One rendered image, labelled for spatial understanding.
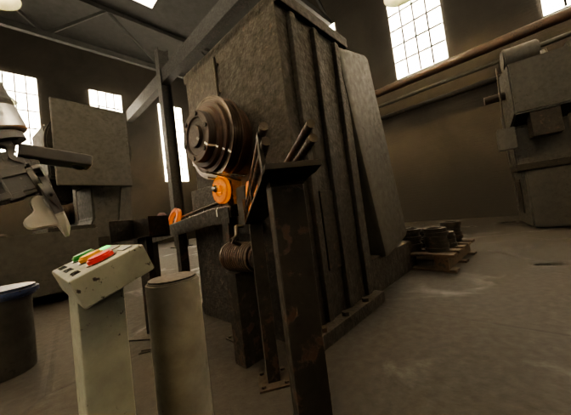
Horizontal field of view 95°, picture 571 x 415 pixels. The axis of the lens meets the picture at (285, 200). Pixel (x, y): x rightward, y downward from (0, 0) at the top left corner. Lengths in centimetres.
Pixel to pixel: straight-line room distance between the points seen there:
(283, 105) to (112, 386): 119
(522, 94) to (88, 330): 497
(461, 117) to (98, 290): 703
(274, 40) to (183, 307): 128
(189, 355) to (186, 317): 8
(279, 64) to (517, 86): 399
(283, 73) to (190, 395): 129
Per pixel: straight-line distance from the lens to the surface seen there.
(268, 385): 120
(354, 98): 196
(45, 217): 68
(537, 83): 502
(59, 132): 407
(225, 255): 121
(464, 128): 709
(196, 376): 74
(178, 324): 68
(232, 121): 142
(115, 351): 62
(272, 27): 158
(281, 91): 141
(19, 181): 67
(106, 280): 51
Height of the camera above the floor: 64
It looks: 2 degrees up
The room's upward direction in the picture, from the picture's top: 7 degrees counter-clockwise
